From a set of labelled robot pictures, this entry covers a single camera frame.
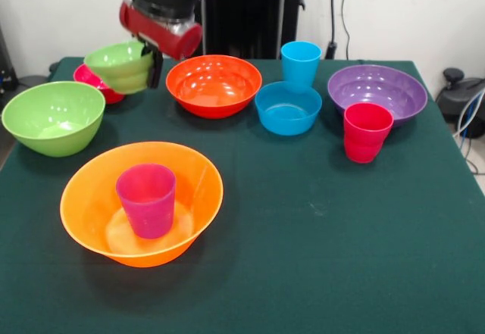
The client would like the large green bowl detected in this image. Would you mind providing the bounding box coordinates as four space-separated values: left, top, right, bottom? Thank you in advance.
1 80 106 158

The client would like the dark green tablecloth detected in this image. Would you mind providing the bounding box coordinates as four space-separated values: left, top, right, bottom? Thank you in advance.
0 56 485 334

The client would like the pink cup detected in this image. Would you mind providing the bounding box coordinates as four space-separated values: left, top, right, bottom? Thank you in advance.
343 102 395 164

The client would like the blue cup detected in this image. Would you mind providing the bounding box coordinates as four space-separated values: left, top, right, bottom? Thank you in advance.
280 41 323 93

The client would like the blue bowl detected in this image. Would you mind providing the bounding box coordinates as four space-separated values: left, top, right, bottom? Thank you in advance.
254 80 324 136

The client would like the thin black wall cable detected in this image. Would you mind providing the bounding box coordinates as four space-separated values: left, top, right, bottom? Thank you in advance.
340 0 365 64

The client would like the large orange bowl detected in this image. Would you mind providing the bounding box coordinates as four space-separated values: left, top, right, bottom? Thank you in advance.
59 141 224 268

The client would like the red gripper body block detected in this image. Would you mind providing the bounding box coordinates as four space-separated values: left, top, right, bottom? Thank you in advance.
119 0 203 61

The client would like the pink bowl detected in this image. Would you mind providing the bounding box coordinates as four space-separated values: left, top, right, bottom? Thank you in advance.
73 63 127 105

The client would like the blue white cable bundle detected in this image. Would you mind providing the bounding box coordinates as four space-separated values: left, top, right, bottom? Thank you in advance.
452 91 485 176

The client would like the red bowl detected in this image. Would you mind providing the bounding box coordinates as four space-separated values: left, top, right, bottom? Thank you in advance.
165 54 263 120

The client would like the purple cup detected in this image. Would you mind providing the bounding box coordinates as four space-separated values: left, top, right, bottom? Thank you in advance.
115 163 177 240

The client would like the black cable with plug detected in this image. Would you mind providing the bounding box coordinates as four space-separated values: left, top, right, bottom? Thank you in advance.
325 0 339 61

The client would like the small green bowl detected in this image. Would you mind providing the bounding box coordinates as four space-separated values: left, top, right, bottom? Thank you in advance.
83 41 155 95

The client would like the purple bowl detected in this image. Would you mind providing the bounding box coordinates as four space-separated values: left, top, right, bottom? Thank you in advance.
327 64 429 129

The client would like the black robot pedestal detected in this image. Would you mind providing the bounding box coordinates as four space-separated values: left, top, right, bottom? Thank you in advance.
189 0 307 61

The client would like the black equipment box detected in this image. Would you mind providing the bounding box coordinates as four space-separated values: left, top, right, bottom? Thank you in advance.
0 27 18 92

